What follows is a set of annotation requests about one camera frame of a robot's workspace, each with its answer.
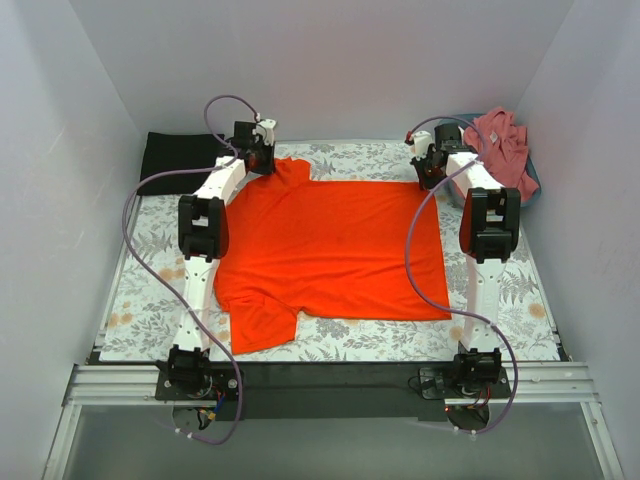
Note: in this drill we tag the pink t-shirt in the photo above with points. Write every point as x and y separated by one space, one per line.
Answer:
507 149

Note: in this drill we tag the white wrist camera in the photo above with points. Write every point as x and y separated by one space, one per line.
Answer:
419 142
265 129

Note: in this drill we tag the folded black t-shirt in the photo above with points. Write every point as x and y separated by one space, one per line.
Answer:
164 152

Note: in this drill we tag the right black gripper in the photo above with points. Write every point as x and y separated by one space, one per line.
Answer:
430 173

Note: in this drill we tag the floral table mat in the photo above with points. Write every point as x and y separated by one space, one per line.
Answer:
144 315

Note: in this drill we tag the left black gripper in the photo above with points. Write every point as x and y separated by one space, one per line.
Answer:
262 163

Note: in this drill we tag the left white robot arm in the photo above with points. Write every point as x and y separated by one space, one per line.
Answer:
203 239

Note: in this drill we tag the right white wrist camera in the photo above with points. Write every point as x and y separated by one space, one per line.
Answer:
419 142

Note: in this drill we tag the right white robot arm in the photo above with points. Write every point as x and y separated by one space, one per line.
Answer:
488 235

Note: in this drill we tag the orange t-shirt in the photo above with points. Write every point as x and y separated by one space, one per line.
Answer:
367 250

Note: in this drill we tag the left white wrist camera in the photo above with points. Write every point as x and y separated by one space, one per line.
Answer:
265 129

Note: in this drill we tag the aluminium rail frame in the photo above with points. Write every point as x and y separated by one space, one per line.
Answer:
551 427

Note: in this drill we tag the teal laundry basket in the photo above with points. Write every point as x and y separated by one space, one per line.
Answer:
449 136

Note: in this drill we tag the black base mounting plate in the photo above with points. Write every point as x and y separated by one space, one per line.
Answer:
334 390

